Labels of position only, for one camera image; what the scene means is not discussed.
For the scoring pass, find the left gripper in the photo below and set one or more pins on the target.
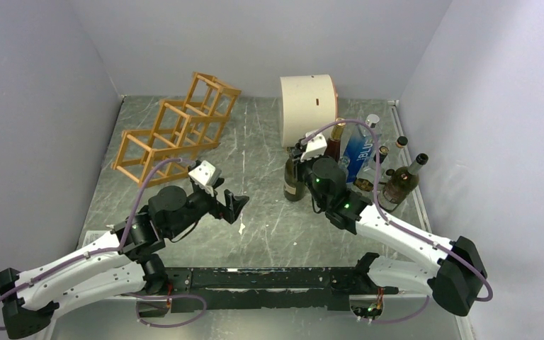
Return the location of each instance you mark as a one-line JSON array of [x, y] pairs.
[[233, 205]]

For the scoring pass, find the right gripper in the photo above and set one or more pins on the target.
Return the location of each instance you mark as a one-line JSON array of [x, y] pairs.
[[300, 166]]

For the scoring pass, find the dark bottle black cap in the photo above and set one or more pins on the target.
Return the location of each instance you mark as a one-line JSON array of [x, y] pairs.
[[293, 190]]

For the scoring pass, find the dark bottle gold cap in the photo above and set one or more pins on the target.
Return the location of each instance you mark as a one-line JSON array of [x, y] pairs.
[[333, 149]]

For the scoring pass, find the blue square glass bottle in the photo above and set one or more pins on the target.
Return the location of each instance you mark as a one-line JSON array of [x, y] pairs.
[[357, 152]]

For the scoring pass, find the clear bottle dark cap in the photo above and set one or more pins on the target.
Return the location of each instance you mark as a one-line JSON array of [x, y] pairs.
[[365, 178]]

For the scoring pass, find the clear glass bottle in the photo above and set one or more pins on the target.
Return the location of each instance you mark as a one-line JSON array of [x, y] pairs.
[[401, 142]]

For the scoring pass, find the dark green wine bottle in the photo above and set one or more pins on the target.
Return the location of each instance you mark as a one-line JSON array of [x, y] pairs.
[[404, 180]]

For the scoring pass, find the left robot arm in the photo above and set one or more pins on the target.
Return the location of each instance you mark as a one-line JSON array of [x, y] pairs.
[[123, 260]]

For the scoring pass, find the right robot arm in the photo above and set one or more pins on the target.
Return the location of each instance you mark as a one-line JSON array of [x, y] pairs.
[[451, 272]]

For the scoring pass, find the wooden wine rack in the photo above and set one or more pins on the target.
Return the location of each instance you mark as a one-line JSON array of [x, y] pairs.
[[182, 128]]

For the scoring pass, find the beige cylindrical box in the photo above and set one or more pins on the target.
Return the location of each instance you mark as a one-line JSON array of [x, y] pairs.
[[307, 103]]

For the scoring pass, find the white paper card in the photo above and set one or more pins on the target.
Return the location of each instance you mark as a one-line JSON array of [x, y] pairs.
[[91, 236]]

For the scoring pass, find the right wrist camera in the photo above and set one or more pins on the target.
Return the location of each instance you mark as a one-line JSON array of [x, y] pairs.
[[314, 147]]

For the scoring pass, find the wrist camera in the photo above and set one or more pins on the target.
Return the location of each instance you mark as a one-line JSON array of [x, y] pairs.
[[205, 175], [314, 147]]

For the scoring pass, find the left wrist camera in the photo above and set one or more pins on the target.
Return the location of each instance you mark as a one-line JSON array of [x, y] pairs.
[[205, 175]]

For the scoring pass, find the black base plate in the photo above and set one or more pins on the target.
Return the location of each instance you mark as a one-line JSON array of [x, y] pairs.
[[333, 288]]

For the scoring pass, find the aluminium rail frame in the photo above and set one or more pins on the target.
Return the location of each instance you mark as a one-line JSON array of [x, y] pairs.
[[280, 254]]

